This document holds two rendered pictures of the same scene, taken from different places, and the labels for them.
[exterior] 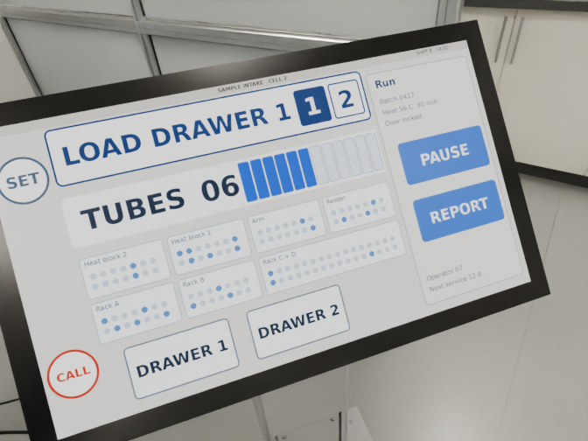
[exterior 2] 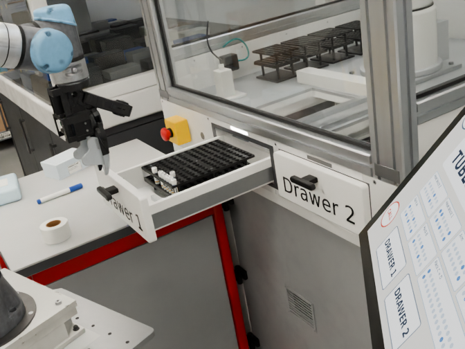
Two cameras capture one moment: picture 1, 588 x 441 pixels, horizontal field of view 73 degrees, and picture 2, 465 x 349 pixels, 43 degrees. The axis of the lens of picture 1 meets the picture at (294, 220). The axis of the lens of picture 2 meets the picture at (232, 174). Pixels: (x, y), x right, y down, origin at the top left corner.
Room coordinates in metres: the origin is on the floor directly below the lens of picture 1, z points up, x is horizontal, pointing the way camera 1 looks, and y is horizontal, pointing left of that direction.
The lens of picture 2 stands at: (0.33, -0.54, 1.42)
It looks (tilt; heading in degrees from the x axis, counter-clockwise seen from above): 23 degrees down; 116
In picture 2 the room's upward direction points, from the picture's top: 10 degrees counter-clockwise
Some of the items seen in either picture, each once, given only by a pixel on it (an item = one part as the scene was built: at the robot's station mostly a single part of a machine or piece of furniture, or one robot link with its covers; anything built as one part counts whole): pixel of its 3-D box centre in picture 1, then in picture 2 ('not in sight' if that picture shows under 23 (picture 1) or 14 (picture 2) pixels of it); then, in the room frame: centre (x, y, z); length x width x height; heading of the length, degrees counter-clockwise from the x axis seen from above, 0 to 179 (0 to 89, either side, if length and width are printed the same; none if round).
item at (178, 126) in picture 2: not in sight; (176, 130); (-0.54, 0.92, 0.88); 0.07 x 0.05 x 0.07; 144
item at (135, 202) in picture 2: not in sight; (123, 199); (-0.46, 0.48, 0.87); 0.29 x 0.02 x 0.11; 144
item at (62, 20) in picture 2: not in sight; (57, 34); (-0.48, 0.44, 1.26); 0.09 x 0.08 x 0.11; 65
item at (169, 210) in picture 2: not in sight; (203, 173); (-0.33, 0.65, 0.86); 0.40 x 0.26 x 0.06; 54
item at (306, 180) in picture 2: not in sight; (306, 181); (-0.03, 0.53, 0.91); 0.07 x 0.04 x 0.01; 144
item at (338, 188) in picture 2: not in sight; (318, 190); (-0.01, 0.55, 0.87); 0.29 x 0.02 x 0.11; 144
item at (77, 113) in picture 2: not in sight; (76, 110); (-0.48, 0.44, 1.11); 0.09 x 0.08 x 0.12; 55
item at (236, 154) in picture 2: not in sight; (198, 172); (-0.34, 0.64, 0.87); 0.22 x 0.18 x 0.06; 54
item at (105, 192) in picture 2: not in sight; (108, 191); (-0.47, 0.46, 0.91); 0.07 x 0.04 x 0.01; 144
